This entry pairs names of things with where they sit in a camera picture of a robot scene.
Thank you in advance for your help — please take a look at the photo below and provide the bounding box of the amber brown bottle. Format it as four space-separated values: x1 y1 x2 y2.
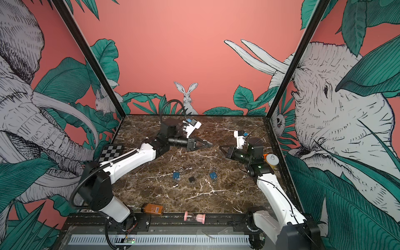
141 203 164 216

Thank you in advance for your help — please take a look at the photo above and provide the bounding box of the black white checkerboard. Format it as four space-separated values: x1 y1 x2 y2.
98 144 124 163

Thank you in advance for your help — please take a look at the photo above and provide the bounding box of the left black frame post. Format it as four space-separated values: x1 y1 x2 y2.
52 0 126 119

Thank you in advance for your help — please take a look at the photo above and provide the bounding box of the black mounting rail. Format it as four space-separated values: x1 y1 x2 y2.
62 212 252 233

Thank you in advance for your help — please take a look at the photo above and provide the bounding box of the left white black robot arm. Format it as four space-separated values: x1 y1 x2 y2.
69 118 212 224

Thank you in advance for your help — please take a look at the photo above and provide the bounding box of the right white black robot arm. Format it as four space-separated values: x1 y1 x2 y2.
219 136 325 250

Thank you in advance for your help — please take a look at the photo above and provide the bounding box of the white perforated strip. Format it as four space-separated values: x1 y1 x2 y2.
68 234 250 246

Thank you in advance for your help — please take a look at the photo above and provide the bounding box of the blue padlock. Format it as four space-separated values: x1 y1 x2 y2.
172 172 181 182
209 172 218 181

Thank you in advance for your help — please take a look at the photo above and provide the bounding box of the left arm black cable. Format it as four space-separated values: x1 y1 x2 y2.
159 99 188 124

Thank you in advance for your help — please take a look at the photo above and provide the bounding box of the right black frame post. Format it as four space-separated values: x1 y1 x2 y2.
266 0 330 119

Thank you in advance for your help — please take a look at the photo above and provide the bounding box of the pink hourglass timer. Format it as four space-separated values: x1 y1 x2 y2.
184 211 206 225

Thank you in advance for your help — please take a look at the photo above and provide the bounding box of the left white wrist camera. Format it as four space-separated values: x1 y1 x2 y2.
184 118 202 138

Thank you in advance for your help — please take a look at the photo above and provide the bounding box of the black frame post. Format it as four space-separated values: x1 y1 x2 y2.
266 0 330 119
52 0 126 119

